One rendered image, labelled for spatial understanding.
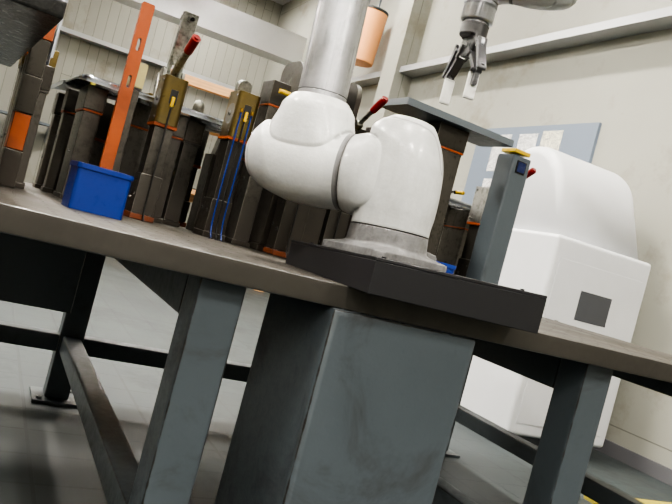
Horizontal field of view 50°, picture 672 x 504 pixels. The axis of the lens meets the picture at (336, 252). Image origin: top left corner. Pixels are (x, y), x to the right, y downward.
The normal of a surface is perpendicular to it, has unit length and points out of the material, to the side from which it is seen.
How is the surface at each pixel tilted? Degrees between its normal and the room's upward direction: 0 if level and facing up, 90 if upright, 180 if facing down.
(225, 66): 90
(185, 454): 90
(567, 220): 71
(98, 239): 90
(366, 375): 90
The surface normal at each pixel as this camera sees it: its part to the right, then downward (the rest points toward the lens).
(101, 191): 0.48, 0.14
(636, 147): -0.87, -0.23
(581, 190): 0.48, -0.20
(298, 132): -0.28, -0.13
